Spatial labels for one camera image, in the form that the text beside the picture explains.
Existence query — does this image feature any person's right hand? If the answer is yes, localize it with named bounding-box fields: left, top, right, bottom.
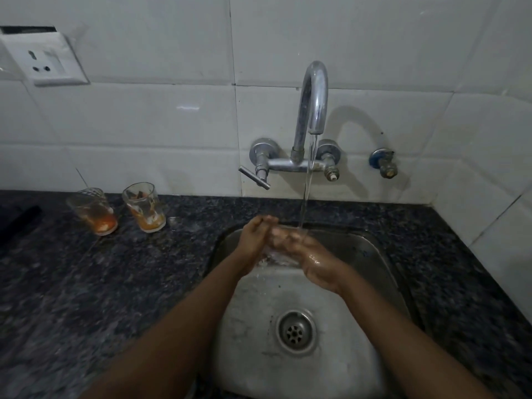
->
left=269, top=226, right=355, bottom=296

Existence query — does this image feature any person's left hand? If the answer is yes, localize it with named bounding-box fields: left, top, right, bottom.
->
left=234, top=214, right=280, bottom=275

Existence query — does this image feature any drinking glass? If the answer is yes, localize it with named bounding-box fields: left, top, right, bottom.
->
left=121, top=181, right=167, bottom=234
left=66, top=187, right=119, bottom=237
left=260, top=223, right=311, bottom=269

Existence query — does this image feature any chrome wall faucet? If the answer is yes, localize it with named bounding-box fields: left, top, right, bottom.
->
left=237, top=60, right=343, bottom=191

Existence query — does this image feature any black drying mat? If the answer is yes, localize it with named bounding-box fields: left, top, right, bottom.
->
left=0, top=204, right=43, bottom=242

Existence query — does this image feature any person's left forearm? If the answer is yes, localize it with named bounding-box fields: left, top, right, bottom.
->
left=82, top=261, right=259, bottom=399

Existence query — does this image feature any person's right forearm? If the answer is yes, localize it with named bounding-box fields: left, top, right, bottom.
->
left=335, top=274, right=496, bottom=399

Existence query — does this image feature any metal sink drain strainer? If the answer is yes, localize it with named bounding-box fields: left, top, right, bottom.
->
left=274, top=309, right=318, bottom=356

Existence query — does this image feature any stainless steel sink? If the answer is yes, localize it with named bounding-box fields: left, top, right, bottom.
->
left=207, top=225, right=421, bottom=399

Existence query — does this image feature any brass valve with blue collar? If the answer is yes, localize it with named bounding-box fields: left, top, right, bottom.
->
left=369, top=147, right=399, bottom=180

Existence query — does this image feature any white wall socket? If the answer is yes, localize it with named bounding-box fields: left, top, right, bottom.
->
left=0, top=26, right=90, bottom=87

